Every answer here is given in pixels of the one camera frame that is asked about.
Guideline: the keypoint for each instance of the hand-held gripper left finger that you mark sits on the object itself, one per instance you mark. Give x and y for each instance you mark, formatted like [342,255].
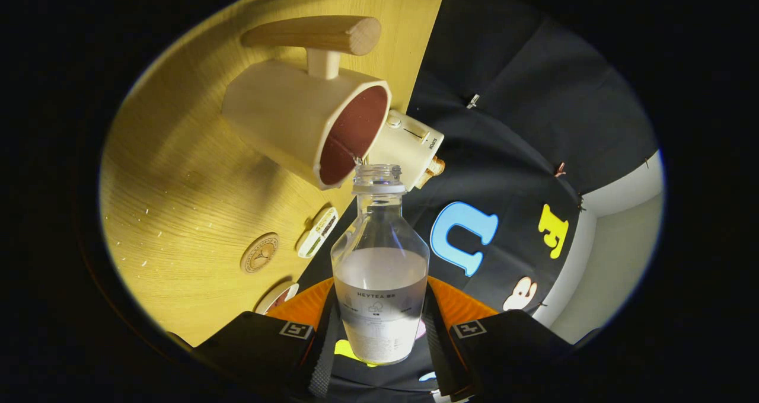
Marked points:
[323,355]

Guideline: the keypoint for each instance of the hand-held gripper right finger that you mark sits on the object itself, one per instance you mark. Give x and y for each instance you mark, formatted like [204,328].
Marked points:
[436,349]

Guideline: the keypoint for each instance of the clear juice bottle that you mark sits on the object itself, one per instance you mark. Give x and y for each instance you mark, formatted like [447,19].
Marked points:
[379,284]

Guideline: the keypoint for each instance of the round wooden coaster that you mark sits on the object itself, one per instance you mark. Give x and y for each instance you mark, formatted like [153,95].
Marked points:
[259,253]

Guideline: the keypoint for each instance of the brown meat piece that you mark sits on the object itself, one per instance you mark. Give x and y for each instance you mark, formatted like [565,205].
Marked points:
[284,297]

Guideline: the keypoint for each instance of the white round plate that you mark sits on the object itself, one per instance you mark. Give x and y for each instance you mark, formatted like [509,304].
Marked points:
[277,296]

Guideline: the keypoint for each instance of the white divided seed dish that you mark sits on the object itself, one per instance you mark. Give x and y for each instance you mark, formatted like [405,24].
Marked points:
[317,232]

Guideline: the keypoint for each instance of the toasted bread slice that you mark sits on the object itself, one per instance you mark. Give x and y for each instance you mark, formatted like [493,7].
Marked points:
[434,169]

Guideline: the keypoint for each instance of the cream toaster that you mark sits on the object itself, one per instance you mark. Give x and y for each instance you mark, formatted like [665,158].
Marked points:
[409,148]

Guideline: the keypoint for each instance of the wooden table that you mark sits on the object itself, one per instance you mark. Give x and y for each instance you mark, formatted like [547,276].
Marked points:
[178,201]

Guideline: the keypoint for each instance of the pink clip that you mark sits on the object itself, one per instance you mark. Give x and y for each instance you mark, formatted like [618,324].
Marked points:
[560,169]

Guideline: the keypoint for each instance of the silver clip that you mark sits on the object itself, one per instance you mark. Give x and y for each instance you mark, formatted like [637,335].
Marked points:
[472,101]

